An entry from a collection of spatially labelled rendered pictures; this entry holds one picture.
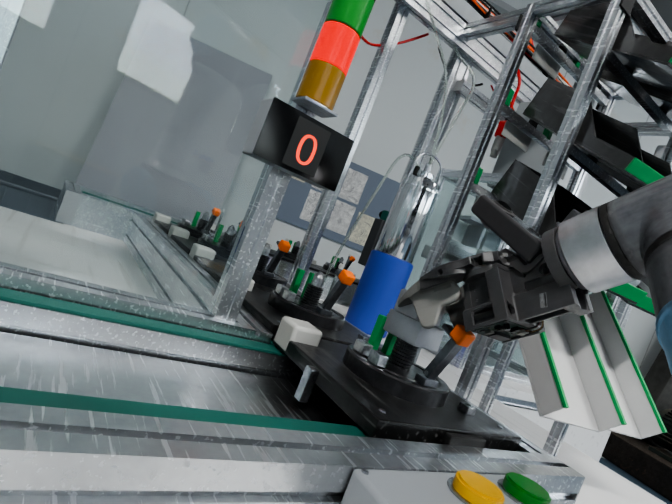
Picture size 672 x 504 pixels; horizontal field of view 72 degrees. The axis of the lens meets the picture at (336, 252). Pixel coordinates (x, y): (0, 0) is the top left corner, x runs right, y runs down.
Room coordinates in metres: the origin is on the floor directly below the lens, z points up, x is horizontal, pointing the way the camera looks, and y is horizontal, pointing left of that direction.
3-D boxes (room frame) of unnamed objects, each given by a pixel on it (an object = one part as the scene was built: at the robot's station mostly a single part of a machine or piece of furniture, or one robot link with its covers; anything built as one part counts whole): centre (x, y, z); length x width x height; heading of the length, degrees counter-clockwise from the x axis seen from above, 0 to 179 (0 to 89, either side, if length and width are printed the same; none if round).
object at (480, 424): (0.59, -0.13, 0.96); 0.24 x 0.24 x 0.02; 33
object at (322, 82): (0.59, 0.09, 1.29); 0.05 x 0.05 x 0.05
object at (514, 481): (0.40, -0.23, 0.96); 0.04 x 0.04 x 0.02
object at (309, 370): (0.52, -0.02, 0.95); 0.01 x 0.01 x 0.04; 33
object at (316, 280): (0.81, 0.01, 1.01); 0.24 x 0.24 x 0.13; 33
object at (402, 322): (0.60, -0.12, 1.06); 0.08 x 0.04 x 0.07; 34
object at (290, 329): (0.62, 0.01, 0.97); 0.05 x 0.05 x 0.04; 33
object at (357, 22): (0.59, 0.09, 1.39); 0.05 x 0.05 x 0.05
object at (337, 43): (0.59, 0.09, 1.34); 0.05 x 0.05 x 0.05
